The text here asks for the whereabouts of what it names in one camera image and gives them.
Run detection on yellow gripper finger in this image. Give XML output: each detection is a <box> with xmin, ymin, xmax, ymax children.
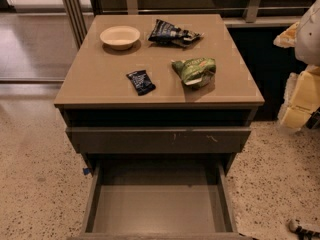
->
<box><xmin>279</xmin><ymin>65</ymin><xmax>320</xmax><ymax>130</ymax></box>
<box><xmin>273</xmin><ymin>22</ymin><xmax>299</xmax><ymax>48</ymax></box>

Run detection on white shallow bowl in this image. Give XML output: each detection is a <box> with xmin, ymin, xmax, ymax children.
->
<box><xmin>100</xmin><ymin>26</ymin><xmax>140</xmax><ymax>50</ymax></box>

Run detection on green snack bag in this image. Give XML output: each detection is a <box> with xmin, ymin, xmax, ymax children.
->
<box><xmin>171</xmin><ymin>57</ymin><xmax>216</xmax><ymax>89</ymax></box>

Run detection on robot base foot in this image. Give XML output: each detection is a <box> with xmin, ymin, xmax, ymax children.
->
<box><xmin>288</xmin><ymin>219</ymin><xmax>320</xmax><ymax>240</ymax></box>

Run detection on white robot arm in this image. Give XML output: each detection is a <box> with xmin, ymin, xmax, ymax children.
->
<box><xmin>273</xmin><ymin>0</ymin><xmax>320</xmax><ymax>131</ymax></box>

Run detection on brown drawer cabinet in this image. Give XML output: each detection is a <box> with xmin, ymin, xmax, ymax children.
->
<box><xmin>53</xmin><ymin>14</ymin><xmax>266</xmax><ymax>240</ymax></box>

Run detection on metal railing frame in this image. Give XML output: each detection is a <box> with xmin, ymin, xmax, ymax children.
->
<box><xmin>63</xmin><ymin>0</ymin><xmax>315</xmax><ymax>46</ymax></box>

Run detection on closed upper drawer front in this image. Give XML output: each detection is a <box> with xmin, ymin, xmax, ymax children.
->
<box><xmin>66</xmin><ymin>127</ymin><xmax>251</xmax><ymax>155</ymax></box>

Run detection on blueberry rxbar dark wrapper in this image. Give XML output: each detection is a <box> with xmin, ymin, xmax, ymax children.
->
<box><xmin>127</xmin><ymin>70</ymin><xmax>156</xmax><ymax>96</ymax></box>

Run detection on dark blue chip bag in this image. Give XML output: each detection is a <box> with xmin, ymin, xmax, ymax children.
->
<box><xmin>148</xmin><ymin>19</ymin><xmax>202</xmax><ymax>47</ymax></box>

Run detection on open lower drawer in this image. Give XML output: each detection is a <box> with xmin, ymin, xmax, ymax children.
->
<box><xmin>68</xmin><ymin>159</ymin><xmax>253</xmax><ymax>240</ymax></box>

